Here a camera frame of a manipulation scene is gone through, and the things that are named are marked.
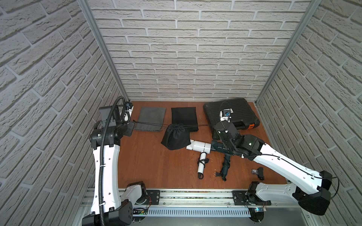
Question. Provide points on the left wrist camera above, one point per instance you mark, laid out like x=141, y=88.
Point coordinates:
x=128, y=109

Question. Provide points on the black printed drawstring pouch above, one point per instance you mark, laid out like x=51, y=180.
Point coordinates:
x=176, y=137

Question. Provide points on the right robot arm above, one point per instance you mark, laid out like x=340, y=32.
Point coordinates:
x=308, y=188

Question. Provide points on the black fabric pouch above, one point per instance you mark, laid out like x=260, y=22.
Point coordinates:
x=185, y=116

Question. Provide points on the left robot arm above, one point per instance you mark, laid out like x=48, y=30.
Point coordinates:
x=109, y=207

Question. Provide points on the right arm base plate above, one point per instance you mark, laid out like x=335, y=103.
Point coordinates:
x=241, y=197

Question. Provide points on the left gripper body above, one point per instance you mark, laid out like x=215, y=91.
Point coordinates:
x=129, y=127

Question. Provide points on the grey fabric pouch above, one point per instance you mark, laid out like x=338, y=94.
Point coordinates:
x=150, y=119

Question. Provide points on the small black adapter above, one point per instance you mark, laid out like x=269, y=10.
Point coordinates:
x=259, y=173

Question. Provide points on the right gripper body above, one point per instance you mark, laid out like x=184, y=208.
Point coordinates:
x=215, y=136

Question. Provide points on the aluminium rail frame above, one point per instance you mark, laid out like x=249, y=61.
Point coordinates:
x=212, y=203

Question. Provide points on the black plastic tool case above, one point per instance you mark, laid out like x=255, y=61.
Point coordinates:
x=242, y=115

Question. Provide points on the white hair dryer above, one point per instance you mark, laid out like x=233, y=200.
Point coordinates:
x=204, y=149

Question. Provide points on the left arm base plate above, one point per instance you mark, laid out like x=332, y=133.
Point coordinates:
x=152, y=198

